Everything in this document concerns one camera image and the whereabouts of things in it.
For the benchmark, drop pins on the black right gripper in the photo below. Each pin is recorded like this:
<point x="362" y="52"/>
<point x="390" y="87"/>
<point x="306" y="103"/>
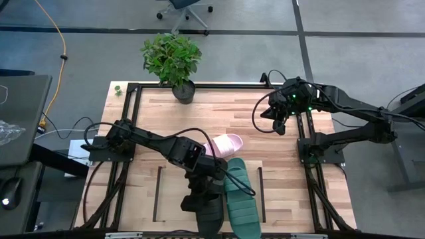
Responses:
<point x="281" y="106"/>

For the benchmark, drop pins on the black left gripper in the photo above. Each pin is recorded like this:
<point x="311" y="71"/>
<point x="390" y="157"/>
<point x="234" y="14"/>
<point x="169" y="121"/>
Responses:
<point x="202" y="192"/>

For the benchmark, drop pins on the black rubber slide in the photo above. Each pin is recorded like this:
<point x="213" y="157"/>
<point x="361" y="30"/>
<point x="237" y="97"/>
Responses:
<point x="209" y="225"/>

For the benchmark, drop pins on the teal rubber slide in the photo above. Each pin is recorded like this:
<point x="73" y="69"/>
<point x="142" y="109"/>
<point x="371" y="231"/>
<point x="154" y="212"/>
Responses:
<point x="242" y="212"/>

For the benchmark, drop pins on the pink rubber slide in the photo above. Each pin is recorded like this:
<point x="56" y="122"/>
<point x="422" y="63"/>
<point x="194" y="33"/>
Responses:
<point x="227" y="144"/>

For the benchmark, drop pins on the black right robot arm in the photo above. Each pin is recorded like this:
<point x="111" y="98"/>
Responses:
<point x="358" y="132"/>

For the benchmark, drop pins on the black plant pot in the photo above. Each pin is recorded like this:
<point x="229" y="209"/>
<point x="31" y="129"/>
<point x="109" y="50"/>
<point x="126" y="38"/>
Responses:
<point x="183" y="94"/>

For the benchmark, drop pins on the green leafy plant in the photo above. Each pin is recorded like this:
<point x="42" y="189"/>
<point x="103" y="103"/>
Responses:
<point x="171" y="58"/>

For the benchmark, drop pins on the white box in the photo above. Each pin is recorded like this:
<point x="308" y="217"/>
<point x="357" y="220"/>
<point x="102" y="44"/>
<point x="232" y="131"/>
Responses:
<point x="78" y="149"/>

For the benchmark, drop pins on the fallen green leaf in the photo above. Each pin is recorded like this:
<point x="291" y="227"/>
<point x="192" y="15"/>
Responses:
<point x="118" y="90"/>

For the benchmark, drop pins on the grey side cart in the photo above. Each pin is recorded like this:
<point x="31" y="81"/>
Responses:
<point x="408" y="109"/>

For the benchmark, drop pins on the office chair with castors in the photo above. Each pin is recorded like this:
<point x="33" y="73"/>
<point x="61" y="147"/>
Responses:
<point x="182" y="3"/>

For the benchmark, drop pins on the black desk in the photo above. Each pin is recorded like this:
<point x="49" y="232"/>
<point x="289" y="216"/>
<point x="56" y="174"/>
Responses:
<point x="31" y="172"/>

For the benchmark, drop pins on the dark grey box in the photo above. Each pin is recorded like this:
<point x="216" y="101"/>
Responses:
<point x="26" y="109"/>

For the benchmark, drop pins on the clear plastic bag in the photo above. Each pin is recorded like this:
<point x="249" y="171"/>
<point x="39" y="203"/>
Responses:
<point x="10" y="132"/>

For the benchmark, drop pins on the wooden shelf with black frame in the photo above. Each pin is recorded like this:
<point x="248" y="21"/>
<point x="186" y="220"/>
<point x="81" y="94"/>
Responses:
<point x="172" y="196"/>

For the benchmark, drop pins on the black camera bracket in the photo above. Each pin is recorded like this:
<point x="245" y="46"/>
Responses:
<point x="264" y="79"/>

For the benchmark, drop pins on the black aluminium table frame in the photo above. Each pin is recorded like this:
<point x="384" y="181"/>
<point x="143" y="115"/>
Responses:
<point x="232" y="86"/>

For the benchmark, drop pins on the silver metal bracket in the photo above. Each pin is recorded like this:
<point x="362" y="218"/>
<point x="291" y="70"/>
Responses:
<point x="123" y="235"/>
<point x="308" y="236"/>

